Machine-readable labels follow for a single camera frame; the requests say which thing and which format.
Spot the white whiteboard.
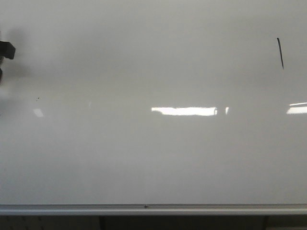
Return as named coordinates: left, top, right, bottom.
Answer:
left=0, top=0, right=307, bottom=205

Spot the aluminium whiteboard tray rail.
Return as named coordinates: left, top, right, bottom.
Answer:
left=0, top=204, right=307, bottom=216

